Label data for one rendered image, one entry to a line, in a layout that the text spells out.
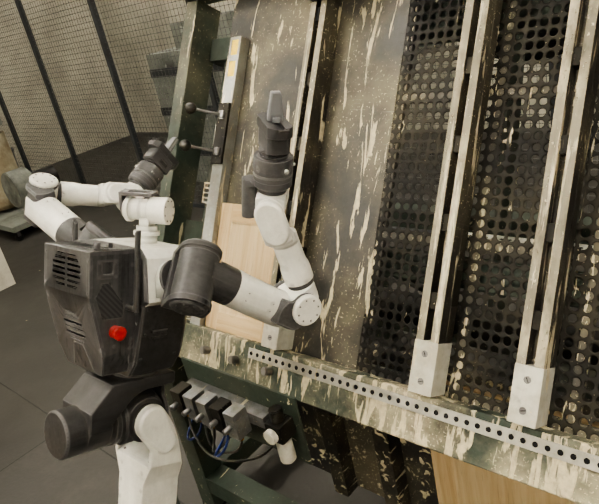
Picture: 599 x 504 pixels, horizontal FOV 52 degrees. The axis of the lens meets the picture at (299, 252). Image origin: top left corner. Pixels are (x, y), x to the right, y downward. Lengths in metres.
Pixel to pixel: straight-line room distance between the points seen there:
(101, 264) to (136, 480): 0.59
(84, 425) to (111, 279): 0.34
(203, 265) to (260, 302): 0.17
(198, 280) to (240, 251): 0.65
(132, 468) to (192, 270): 0.60
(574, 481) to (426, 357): 0.39
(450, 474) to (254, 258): 0.86
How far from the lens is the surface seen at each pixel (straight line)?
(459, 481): 1.96
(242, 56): 2.11
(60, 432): 1.52
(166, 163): 2.04
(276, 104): 1.31
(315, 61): 1.81
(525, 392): 1.39
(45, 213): 1.80
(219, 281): 1.35
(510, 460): 1.45
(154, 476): 1.67
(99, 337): 1.41
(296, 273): 1.44
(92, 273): 1.37
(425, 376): 1.48
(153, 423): 1.57
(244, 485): 2.48
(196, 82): 2.28
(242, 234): 1.95
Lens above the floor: 1.84
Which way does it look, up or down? 23 degrees down
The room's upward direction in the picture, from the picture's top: 13 degrees counter-clockwise
